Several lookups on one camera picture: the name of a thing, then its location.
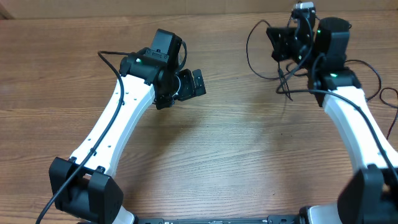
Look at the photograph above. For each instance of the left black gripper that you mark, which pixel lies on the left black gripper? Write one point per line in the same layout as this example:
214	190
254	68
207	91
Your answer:
189	91

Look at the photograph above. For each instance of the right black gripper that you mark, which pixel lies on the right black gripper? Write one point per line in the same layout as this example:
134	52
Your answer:
278	43

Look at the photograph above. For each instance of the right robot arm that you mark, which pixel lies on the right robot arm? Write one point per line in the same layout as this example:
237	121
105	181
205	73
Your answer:
371	194

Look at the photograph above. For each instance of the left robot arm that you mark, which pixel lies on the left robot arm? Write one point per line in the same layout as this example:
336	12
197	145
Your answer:
83	185

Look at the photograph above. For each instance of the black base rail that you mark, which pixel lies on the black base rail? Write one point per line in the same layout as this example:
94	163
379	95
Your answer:
271	219

